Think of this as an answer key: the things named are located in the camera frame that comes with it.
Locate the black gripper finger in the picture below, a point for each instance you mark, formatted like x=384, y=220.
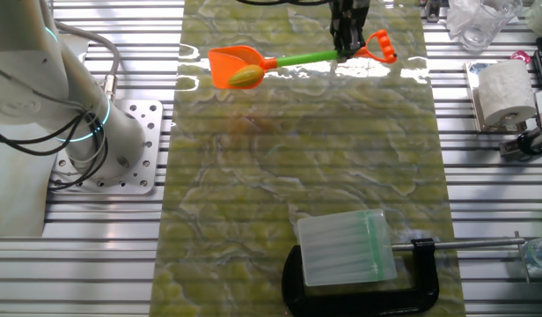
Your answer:
x=356, y=39
x=340, y=39

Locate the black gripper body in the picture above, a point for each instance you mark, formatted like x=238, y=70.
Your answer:
x=350, y=9

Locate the yellow toy mango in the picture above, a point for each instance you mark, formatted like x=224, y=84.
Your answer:
x=246, y=75

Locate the orange green toy shovel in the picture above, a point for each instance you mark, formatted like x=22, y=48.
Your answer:
x=231, y=61

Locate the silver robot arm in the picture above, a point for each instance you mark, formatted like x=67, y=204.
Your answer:
x=77, y=110

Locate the pink plastic object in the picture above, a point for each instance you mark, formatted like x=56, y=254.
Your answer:
x=520, y=56

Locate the pale round container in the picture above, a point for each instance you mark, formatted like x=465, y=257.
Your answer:
x=541, y=15

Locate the green marble pattern mat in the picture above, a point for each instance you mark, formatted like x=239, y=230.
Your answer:
x=236, y=198

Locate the translucent plastic box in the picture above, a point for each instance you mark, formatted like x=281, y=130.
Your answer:
x=346, y=248

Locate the black C-clamp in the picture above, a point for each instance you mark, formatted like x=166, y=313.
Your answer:
x=425, y=273

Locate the clear water bottle blue cap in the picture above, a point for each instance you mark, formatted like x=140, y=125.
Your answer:
x=539, y=257

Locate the small dark metal bracket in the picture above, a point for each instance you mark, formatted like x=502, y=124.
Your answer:
x=431, y=11

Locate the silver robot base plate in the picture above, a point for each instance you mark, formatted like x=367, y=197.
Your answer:
x=143, y=123

